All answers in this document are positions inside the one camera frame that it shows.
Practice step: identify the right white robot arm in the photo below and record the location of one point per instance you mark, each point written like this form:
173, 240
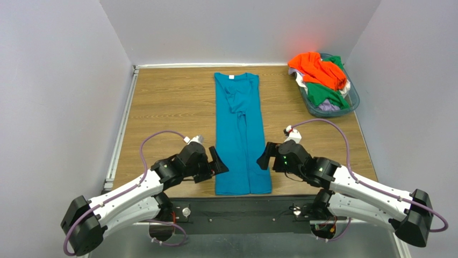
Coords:
407, 214

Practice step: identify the teal plastic laundry basket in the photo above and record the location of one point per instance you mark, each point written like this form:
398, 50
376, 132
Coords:
352, 98

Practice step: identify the blue t shirt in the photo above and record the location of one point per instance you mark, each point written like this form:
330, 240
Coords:
240, 139

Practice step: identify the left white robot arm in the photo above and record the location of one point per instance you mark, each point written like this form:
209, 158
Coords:
88, 221

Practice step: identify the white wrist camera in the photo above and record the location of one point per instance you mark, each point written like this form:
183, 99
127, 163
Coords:
292, 134
198, 139

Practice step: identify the orange t shirt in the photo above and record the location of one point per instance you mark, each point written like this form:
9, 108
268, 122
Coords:
314, 68

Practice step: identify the green t shirt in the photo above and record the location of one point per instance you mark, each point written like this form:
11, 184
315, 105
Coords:
317, 93

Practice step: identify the white t shirt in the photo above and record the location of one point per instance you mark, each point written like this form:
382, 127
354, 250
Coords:
299, 80

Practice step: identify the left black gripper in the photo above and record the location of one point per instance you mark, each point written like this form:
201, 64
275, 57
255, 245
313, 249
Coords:
210, 166

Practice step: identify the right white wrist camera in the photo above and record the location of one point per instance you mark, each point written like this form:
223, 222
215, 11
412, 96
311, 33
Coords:
292, 134

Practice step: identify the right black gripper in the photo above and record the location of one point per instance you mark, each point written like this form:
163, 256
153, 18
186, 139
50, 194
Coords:
273, 157

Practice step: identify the lavender t shirt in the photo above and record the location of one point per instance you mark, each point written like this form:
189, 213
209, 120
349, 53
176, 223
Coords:
327, 106

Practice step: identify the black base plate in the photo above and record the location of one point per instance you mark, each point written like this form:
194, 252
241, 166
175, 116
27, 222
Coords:
245, 214

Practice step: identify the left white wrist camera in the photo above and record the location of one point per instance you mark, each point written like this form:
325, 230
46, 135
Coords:
198, 139

